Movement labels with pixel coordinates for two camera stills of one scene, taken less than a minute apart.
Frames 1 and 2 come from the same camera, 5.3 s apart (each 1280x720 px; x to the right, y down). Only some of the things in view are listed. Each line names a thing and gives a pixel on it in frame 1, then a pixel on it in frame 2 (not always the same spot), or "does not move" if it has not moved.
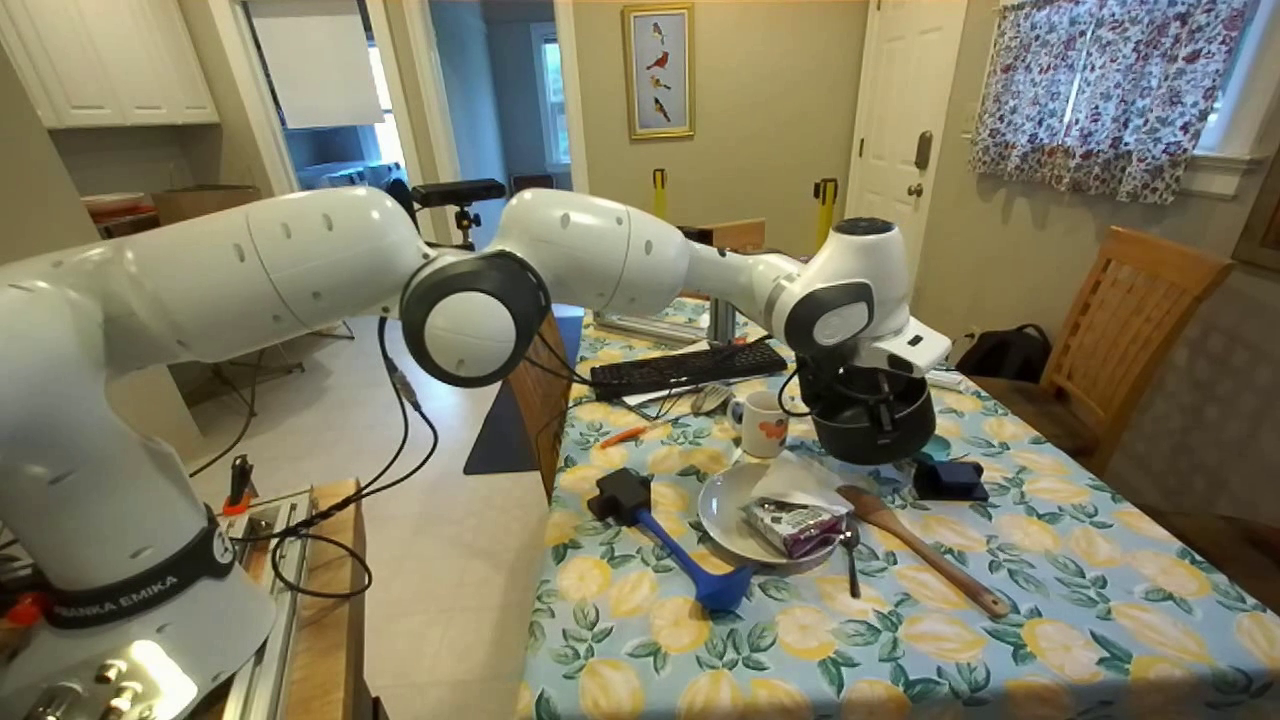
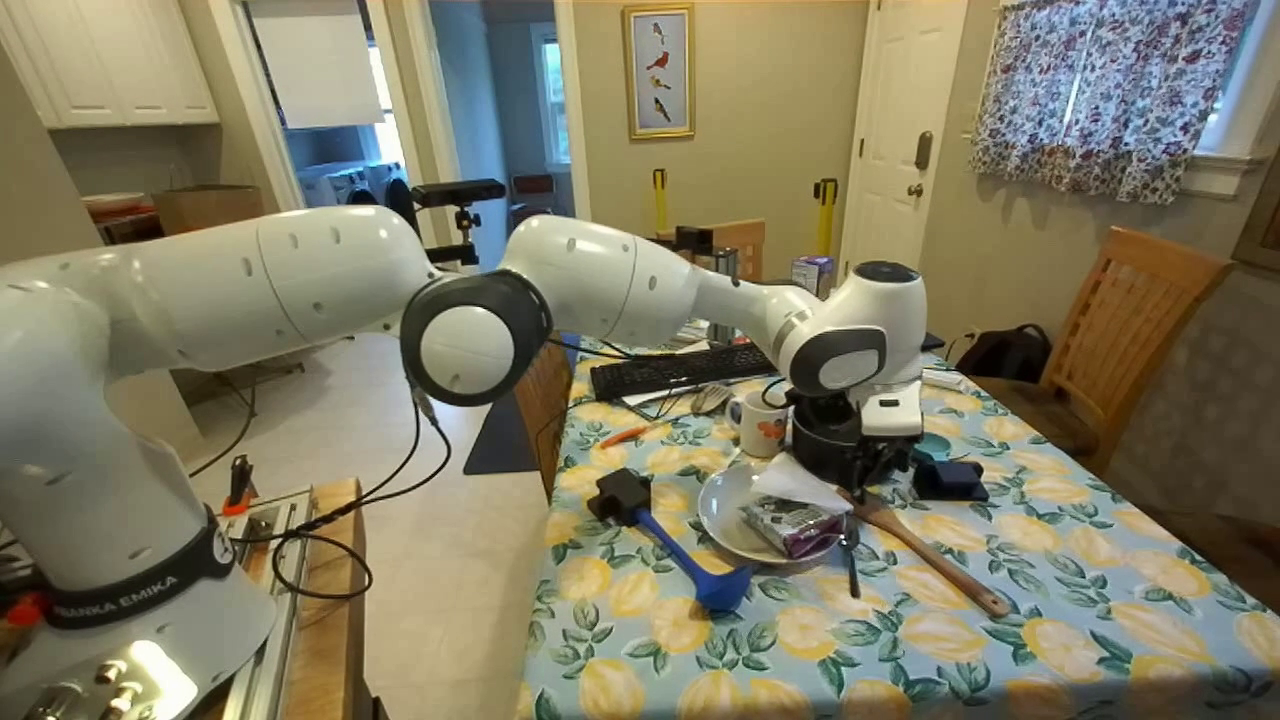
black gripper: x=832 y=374 → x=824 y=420
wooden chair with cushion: x=1123 y=320 does not move
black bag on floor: x=1013 y=354 does not move
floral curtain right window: x=1106 y=98 does not move
